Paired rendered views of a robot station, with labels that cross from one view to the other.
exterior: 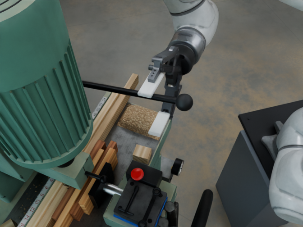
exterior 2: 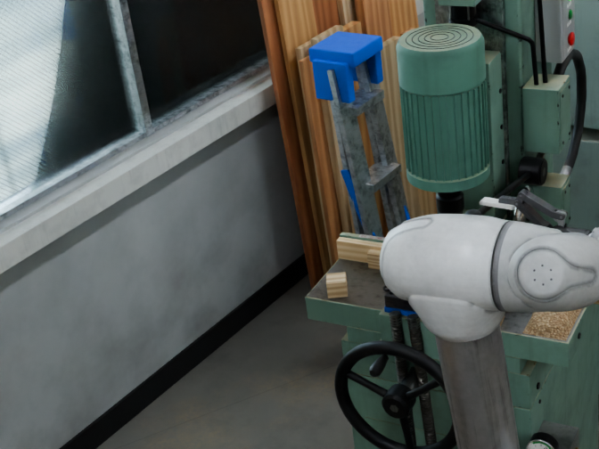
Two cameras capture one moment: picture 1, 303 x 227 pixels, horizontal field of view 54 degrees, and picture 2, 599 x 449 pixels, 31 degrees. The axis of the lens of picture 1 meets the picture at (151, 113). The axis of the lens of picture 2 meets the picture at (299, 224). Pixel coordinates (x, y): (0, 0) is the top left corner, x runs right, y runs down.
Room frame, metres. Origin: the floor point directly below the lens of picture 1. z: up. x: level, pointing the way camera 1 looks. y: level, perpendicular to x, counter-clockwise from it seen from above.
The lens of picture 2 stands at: (0.30, -1.90, 2.20)
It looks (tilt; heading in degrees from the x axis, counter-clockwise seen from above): 28 degrees down; 99
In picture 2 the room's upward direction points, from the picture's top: 8 degrees counter-clockwise
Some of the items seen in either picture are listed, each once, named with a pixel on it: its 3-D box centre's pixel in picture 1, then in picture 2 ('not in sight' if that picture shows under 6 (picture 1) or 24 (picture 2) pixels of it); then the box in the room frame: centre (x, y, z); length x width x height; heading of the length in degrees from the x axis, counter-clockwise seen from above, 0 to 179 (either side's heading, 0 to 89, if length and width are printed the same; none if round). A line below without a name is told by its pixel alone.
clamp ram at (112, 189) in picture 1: (112, 190); not in sight; (0.27, 0.10, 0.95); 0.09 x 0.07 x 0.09; 157
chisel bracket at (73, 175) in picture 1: (61, 163); not in sight; (0.33, 0.22, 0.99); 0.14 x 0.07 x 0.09; 67
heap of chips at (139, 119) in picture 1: (143, 117); (553, 311); (0.51, 0.03, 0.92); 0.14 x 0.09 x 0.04; 67
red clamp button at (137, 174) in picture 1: (137, 174); not in sight; (0.29, 0.03, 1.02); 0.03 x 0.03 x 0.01
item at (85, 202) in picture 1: (99, 180); not in sight; (0.30, 0.13, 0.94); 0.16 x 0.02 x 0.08; 157
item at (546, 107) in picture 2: not in sight; (547, 113); (0.54, 0.34, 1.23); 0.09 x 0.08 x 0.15; 67
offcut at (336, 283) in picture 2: not in sight; (337, 285); (0.05, 0.18, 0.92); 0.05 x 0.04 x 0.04; 93
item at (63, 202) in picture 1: (81, 179); not in sight; (0.31, 0.18, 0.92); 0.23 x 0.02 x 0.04; 157
